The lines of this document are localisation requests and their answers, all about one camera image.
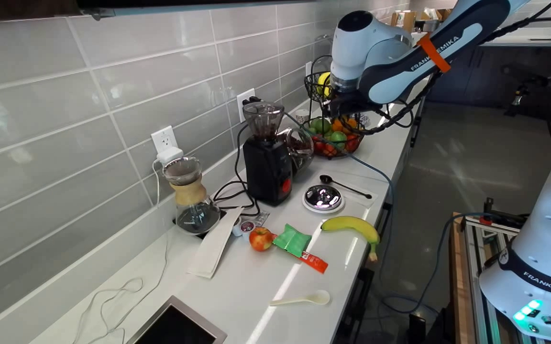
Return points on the green apple in rack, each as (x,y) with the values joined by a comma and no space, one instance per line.
(323,131)

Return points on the white wall outlet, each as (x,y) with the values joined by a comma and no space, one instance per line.
(164,138)

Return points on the white plastic spoon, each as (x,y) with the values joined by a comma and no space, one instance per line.
(317,299)

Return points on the black coffee grinder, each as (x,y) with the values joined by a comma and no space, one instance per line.
(267,157)

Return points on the aluminium frame cart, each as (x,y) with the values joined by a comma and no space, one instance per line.
(476,243)

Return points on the red yellow apple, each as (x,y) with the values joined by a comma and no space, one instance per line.
(262,240)

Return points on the orange clementine in rack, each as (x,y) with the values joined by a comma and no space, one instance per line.
(344,125)

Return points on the glass jar of beans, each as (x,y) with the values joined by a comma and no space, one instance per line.
(302,148)

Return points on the white power adapter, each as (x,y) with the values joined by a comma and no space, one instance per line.
(170,156)

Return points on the orange packet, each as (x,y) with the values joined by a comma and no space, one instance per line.
(315,263)

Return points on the red apple in rack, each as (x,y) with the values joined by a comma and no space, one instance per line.
(323,148)

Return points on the black coffee scoop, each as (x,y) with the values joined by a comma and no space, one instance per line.
(325,178)

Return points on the yellow banana on counter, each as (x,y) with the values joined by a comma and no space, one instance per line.
(355,224)

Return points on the yellow fruit in top basket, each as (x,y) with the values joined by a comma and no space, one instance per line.
(325,83)

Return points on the black two-tier fruit rack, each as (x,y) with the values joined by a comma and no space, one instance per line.
(313,70)

